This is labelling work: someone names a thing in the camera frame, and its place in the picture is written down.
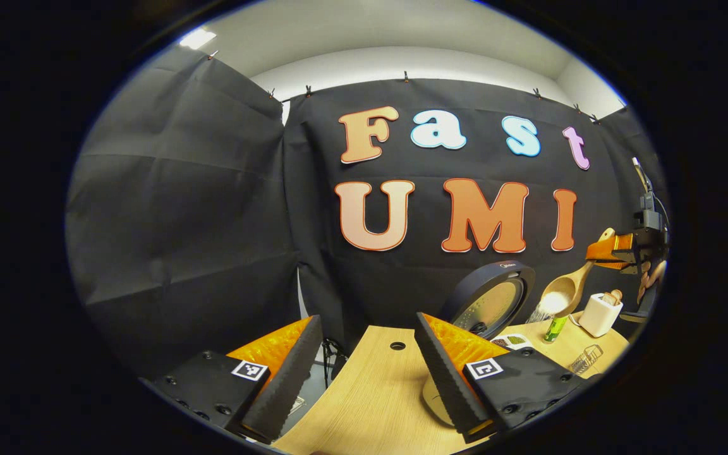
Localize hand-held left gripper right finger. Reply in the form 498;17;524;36
415;312;592;443

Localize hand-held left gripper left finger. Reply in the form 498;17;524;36
140;315;324;445

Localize wooden spoon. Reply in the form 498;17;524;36
540;227;616;319

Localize scoop of white rice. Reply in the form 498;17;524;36
528;292;570;324

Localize black and silver rice cooker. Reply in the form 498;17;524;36
423;260;537;427

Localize wire chopstick holder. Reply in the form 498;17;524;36
569;344;605;377

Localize white toaster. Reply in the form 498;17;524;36
578;292;624;338

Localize white divided bean dish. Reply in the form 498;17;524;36
490;333;532;350

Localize green label drink bottle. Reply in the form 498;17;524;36
543;314;568;343

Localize black backdrop cloth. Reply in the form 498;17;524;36
66;47;668;380

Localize ceiling light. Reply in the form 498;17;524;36
179;27;217;50

